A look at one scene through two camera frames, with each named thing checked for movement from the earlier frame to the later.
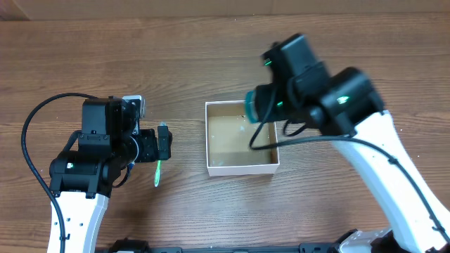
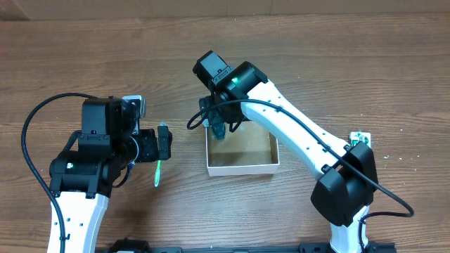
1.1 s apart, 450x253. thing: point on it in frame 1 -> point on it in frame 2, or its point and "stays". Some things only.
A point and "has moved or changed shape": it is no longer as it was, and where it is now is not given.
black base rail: x=139 y=246 stays
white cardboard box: x=228 y=135 stays
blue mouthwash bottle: x=250 y=112 has moved or changed shape
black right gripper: x=265 y=109 -> x=214 y=117
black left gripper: x=164 y=143 stays
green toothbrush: x=159 y=165 stays
